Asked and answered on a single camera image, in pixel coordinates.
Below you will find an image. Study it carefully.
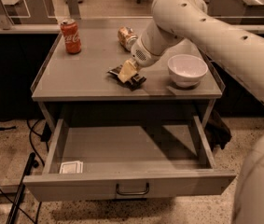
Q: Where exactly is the black metal drawer handle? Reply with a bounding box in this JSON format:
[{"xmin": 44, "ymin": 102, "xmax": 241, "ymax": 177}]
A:
[{"xmin": 116, "ymin": 183, "xmax": 150, "ymax": 196}]

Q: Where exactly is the black pole on floor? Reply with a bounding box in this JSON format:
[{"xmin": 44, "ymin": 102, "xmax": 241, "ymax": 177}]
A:
[{"xmin": 6, "ymin": 152, "xmax": 35, "ymax": 224}]

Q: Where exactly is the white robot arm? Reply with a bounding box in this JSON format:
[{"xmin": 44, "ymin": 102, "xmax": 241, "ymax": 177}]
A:
[{"xmin": 118, "ymin": 0, "xmax": 264, "ymax": 224}]

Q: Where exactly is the white ceramic bowl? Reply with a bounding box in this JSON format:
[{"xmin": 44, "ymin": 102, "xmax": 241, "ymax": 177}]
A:
[{"xmin": 167, "ymin": 54, "xmax": 208, "ymax": 88}]

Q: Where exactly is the grey metal cabinet table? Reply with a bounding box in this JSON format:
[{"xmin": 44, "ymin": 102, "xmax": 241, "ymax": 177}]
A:
[{"xmin": 30, "ymin": 16, "xmax": 227, "ymax": 133}]

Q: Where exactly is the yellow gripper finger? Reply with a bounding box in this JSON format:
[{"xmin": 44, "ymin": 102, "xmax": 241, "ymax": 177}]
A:
[{"xmin": 118, "ymin": 59, "xmax": 139, "ymax": 83}]

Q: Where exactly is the red coca-cola can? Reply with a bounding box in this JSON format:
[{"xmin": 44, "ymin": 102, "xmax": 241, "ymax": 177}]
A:
[{"xmin": 60, "ymin": 19, "xmax": 81, "ymax": 54}]

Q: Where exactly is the open grey top drawer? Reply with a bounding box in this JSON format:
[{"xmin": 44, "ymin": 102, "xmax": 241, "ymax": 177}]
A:
[{"xmin": 24, "ymin": 117, "xmax": 235, "ymax": 202}]

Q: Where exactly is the dark chocolate rxbar wrapper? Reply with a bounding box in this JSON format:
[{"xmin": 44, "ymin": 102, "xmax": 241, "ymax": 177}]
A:
[{"xmin": 108, "ymin": 65, "xmax": 146, "ymax": 91}]

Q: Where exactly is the white card in drawer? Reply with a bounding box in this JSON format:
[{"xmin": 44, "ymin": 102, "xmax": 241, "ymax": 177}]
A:
[{"xmin": 60, "ymin": 161, "xmax": 83, "ymax": 174}]

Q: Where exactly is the black floor cable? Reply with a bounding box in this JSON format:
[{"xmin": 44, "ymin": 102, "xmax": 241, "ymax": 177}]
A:
[{"xmin": 0, "ymin": 119, "xmax": 49, "ymax": 224}]

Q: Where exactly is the black cloth behind cabinet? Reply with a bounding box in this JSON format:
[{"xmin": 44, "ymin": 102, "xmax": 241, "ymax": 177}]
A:
[{"xmin": 205, "ymin": 110, "xmax": 231, "ymax": 150}]

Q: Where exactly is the orange soda can lying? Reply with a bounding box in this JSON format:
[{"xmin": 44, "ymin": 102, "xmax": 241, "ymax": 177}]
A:
[{"xmin": 118, "ymin": 26, "xmax": 138, "ymax": 51}]

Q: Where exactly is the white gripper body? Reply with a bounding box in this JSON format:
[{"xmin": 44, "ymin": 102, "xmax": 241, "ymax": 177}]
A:
[{"xmin": 131, "ymin": 38, "xmax": 160, "ymax": 67}]

